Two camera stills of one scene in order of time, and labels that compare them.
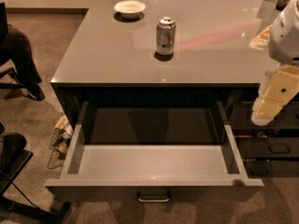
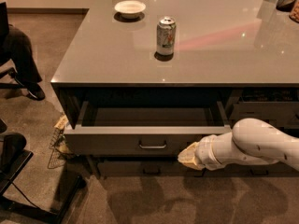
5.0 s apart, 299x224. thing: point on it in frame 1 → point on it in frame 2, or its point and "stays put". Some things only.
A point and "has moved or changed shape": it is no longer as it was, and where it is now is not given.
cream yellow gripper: (286, 37) → (205, 153)
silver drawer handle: (154, 201) → (152, 147)
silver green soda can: (165, 36) stays put
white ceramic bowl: (130, 8) stays put
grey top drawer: (152, 151) has moved or changed shape
